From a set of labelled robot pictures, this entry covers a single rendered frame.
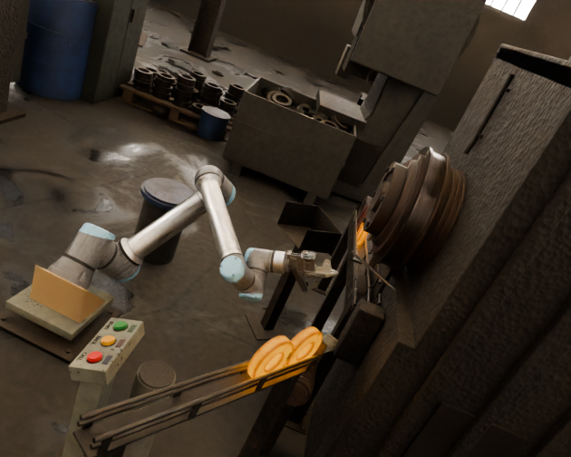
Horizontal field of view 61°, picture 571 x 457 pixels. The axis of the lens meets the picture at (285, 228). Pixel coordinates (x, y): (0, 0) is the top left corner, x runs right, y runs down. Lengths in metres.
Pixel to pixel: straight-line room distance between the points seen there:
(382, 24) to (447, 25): 0.51
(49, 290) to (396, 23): 3.24
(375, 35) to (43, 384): 3.41
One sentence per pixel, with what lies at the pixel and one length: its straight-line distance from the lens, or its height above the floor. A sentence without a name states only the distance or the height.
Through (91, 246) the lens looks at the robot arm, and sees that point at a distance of 2.30.
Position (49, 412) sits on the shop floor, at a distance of 2.16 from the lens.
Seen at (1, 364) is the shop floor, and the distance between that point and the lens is 2.30.
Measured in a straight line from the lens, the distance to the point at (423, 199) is 1.66.
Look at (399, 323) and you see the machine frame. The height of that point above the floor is 0.87.
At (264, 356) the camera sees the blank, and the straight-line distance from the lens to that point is 1.43.
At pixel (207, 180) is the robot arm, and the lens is 2.13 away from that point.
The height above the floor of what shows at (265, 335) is 0.01.
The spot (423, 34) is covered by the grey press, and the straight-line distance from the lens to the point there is 4.37.
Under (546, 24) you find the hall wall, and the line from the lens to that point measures 12.24.
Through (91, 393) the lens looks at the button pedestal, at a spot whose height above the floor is 0.43.
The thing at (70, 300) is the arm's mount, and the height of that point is 0.21.
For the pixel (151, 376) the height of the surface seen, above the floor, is 0.52.
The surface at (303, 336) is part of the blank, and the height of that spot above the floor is 0.77.
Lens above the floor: 1.69
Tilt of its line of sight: 26 degrees down
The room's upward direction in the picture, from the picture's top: 23 degrees clockwise
